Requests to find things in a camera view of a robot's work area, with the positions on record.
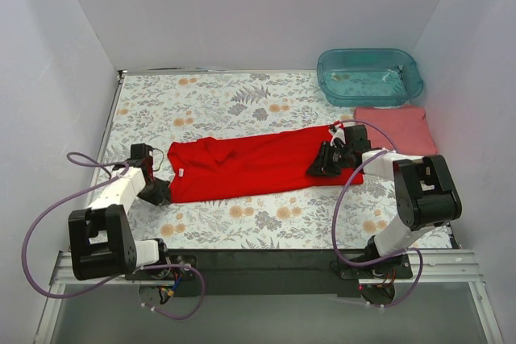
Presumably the red t shirt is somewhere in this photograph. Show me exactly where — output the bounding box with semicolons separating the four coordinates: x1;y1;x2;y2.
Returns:
168;126;353;204

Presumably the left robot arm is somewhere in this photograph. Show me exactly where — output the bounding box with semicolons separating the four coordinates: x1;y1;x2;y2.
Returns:
68;143;172;280

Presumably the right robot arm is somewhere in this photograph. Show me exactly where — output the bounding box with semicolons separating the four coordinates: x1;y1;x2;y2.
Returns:
307;121;462;278

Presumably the floral tablecloth mat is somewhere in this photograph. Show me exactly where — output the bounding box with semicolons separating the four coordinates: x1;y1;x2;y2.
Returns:
78;72;460;251

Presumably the folded pink t shirt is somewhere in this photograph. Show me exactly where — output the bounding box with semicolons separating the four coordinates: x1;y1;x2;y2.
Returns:
355;106;439;155

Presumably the teal plastic bin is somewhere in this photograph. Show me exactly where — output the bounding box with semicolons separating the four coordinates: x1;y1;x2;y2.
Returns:
316;48;424;107

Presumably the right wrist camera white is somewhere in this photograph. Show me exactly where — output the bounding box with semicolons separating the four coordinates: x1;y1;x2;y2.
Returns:
329;126;346;148

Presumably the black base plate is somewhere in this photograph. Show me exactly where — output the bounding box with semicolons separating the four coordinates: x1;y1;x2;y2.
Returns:
124;249;412;299

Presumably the aluminium frame rail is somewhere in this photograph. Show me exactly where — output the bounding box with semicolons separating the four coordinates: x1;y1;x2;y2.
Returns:
48;250;485;288

